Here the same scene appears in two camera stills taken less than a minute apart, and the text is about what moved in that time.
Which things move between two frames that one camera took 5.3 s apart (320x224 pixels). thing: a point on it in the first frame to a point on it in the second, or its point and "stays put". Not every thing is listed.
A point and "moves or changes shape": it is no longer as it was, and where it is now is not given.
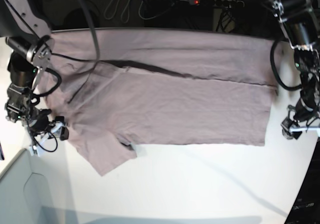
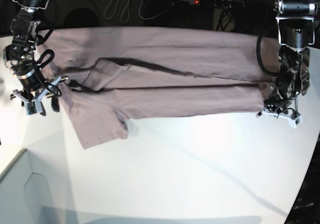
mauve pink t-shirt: x=115 y=89 moves or changes shape
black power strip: x=216 y=2 stays put
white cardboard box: x=30 y=193 stays put
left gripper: x=38 y=124 to x=45 y=93
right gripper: x=292 y=128 to x=287 y=113
